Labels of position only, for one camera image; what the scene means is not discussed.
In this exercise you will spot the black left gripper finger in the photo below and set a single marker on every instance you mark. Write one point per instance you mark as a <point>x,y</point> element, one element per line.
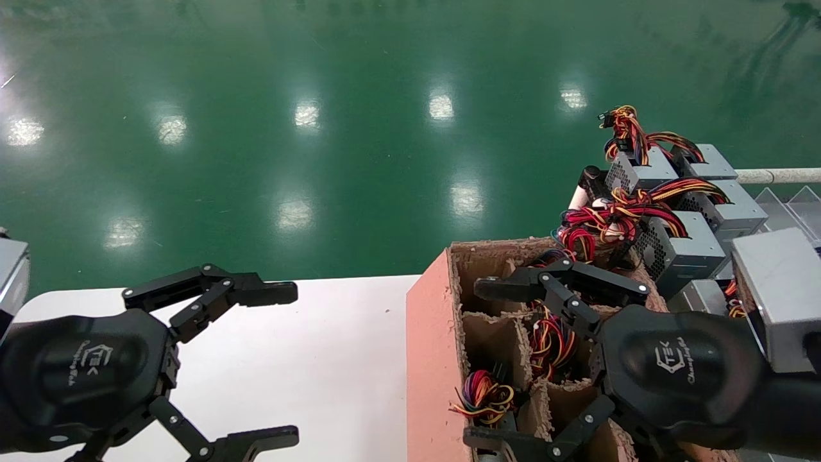
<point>256,443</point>

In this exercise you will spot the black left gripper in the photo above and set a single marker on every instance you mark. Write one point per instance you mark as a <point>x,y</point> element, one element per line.
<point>77,372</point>

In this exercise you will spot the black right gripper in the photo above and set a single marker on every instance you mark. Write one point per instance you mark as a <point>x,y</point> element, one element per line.
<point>680,366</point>

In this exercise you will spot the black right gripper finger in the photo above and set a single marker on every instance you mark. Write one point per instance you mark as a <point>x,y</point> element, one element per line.
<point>507,446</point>

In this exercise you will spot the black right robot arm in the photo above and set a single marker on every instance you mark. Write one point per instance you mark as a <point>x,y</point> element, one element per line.
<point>798,417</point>

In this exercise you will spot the short white pipe end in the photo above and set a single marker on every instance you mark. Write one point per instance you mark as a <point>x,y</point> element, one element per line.
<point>577,199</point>

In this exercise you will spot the brown cardboard divider box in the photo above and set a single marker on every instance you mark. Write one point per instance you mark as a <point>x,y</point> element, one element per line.
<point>436,359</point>

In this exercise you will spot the black pipe joint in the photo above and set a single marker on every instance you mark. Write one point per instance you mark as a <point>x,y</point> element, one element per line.
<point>593,179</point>

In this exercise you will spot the grey metal power supply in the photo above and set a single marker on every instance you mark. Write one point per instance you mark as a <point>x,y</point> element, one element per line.
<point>737,212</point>
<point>651,174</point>
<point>712,160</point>
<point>699,295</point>
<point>689,253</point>

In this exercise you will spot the clear plastic dividers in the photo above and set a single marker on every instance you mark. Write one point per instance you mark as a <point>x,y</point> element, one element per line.
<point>789,208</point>

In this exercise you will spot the long white pipe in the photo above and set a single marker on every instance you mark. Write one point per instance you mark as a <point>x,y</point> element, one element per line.
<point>779,175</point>

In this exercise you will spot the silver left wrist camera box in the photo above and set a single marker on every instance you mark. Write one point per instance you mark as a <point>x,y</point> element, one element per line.
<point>11,276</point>

